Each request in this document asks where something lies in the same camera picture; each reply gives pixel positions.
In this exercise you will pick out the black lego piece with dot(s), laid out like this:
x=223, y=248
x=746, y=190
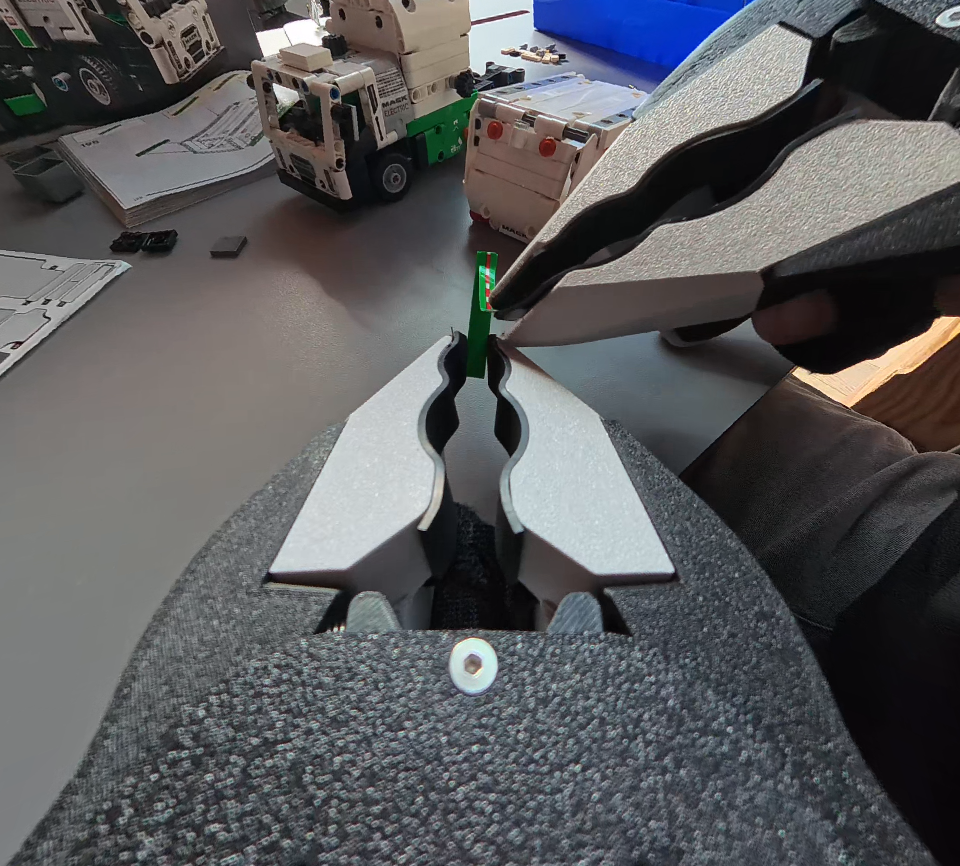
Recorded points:
x=126, y=243
x=160, y=242

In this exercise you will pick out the scattered small tan lego pieces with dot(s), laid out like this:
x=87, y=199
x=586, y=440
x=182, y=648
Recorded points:
x=532, y=54

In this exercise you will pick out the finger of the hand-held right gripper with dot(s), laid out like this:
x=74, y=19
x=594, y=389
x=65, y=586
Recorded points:
x=750, y=229
x=675, y=124

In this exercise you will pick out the lego instruction booklet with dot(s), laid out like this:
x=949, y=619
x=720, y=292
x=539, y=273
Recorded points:
x=165, y=161

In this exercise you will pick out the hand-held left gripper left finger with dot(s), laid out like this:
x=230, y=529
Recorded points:
x=360, y=499

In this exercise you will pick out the dark grey square tile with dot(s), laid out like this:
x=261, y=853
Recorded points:
x=229, y=246

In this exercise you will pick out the white green lego truck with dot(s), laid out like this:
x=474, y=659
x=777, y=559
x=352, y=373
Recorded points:
x=360, y=86

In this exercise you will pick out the small grey tray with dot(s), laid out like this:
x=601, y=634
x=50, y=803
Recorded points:
x=45, y=178

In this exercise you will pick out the white lego container body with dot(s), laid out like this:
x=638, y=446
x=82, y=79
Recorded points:
x=517, y=176

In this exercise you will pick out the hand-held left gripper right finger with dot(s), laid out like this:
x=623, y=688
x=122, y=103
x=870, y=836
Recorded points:
x=577, y=499

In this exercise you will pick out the person's right hand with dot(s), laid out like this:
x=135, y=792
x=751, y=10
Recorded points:
x=795, y=320

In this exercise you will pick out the green striped lego tile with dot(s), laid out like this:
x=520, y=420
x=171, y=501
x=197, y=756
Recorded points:
x=477, y=334

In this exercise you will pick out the white sticker sheet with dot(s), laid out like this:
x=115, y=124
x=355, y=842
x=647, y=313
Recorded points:
x=37, y=304

